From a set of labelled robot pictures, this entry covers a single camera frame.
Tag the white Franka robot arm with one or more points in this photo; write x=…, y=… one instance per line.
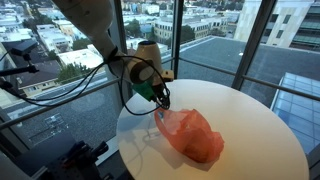
x=86, y=16

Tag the orange plastic bag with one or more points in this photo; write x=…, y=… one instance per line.
x=200, y=140

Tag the vertical dark window mullion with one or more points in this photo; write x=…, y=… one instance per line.
x=177, y=33

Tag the slanted dark window mullion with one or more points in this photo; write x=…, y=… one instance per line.
x=253, y=43

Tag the black camera on stand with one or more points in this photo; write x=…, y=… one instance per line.
x=23, y=46

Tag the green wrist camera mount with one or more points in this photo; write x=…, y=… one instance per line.
x=144, y=90

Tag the dark window rail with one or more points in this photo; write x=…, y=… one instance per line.
x=266, y=83

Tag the long grey window rail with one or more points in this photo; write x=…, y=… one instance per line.
x=60, y=101

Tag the blue and white box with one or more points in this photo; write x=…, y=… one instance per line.
x=160, y=115

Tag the black mounting equipment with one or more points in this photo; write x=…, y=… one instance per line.
x=80, y=163

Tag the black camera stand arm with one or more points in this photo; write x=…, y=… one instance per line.
x=20, y=70

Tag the wide grey window pillar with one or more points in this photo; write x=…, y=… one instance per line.
x=120, y=20

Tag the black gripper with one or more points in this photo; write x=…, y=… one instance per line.
x=158, y=89

